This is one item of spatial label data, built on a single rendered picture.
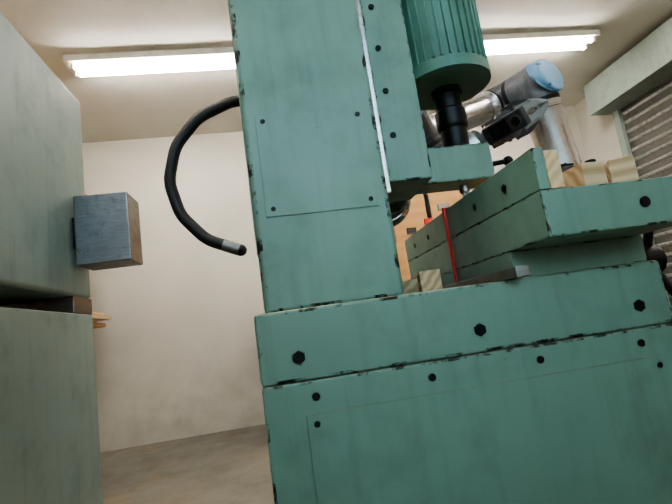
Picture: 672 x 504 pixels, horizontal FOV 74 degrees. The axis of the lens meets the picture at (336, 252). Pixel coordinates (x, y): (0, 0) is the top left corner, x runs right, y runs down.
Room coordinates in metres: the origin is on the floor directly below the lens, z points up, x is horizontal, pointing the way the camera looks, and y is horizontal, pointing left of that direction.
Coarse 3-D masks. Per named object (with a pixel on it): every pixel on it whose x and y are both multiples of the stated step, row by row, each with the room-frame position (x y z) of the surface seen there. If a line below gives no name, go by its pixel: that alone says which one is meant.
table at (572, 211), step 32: (544, 192) 0.54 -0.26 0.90; (576, 192) 0.54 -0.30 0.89; (608, 192) 0.55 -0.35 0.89; (640, 192) 0.55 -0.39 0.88; (480, 224) 0.71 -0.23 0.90; (512, 224) 0.61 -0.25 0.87; (544, 224) 0.54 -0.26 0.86; (576, 224) 0.54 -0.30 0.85; (608, 224) 0.55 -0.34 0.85; (640, 224) 0.55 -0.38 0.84; (448, 256) 0.86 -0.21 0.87; (480, 256) 0.73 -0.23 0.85
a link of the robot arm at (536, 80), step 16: (544, 64) 1.27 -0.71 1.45; (512, 80) 1.33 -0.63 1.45; (528, 80) 1.29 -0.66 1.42; (544, 80) 1.26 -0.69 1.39; (560, 80) 1.29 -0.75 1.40; (512, 96) 1.35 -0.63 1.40; (528, 96) 1.30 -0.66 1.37; (544, 96) 1.28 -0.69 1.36; (528, 112) 1.33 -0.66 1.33; (560, 112) 1.30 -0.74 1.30; (544, 128) 1.31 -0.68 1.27; (560, 128) 1.30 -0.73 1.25; (544, 144) 1.33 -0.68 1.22; (560, 144) 1.30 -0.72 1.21; (560, 160) 1.31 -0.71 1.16; (576, 160) 1.31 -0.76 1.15
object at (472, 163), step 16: (480, 144) 0.81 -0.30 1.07; (432, 160) 0.79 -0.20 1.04; (448, 160) 0.80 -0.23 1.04; (464, 160) 0.80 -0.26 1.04; (480, 160) 0.81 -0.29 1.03; (432, 176) 0.79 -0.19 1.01; (448, 176) 0.80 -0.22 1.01; (464, 176) 0.80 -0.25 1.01; (480, 176) 0.81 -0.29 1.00; (432, 192) 0.86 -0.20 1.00
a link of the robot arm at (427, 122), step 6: (426, 114) 1.02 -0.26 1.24; (426, 120) 1.02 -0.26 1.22; (426, 126) 1.02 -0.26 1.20; (432, 126) 1.03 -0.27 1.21; (426, 132) 1.02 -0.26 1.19; (432, 132) 1.03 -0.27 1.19; (426, 138) 1.02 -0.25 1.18; (432, 138) 1.03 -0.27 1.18; (438, 138) 1.04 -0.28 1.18; (432, 144) 1.03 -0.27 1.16
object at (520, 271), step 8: (496, 272) 0.63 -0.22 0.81; (504, 272) 0.61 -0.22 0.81; (512, 272) 0.59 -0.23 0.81; (520, 272) 0.58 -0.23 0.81; (528, 272) 0.58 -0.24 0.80; (464, 280) 0.75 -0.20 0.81; (472, 280) 0.72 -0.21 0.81; (480, 280) 0.69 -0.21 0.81; (488, 280) 0.66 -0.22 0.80; (496, 280) 0.64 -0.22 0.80
